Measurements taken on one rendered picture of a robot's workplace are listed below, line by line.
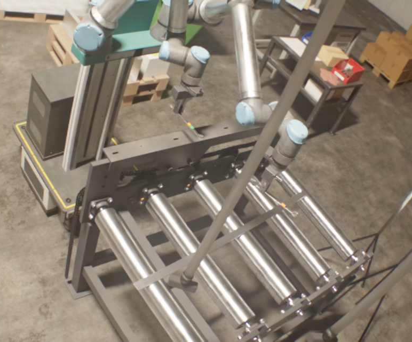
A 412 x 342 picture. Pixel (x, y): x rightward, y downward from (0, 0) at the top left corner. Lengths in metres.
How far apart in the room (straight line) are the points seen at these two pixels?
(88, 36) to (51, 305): 1.66
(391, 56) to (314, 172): 3.59
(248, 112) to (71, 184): 1.61
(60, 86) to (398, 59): 5.82
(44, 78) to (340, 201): 2.94
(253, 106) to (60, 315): 1.76
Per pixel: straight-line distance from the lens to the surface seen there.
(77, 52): 2.29
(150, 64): 4.15
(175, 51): 2.02
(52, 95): 2.85
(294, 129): 1.74
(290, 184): 2.77
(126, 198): 2.31
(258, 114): 1.75
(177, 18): 2.08
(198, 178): 2.49
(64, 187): 3.01
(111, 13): 1.96
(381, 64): 7.73
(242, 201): 3.15
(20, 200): 3.32
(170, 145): 2.19
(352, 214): 4.44
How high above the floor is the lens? 2.56
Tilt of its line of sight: 41 degrees down
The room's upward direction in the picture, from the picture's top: 24 degrees clockwise
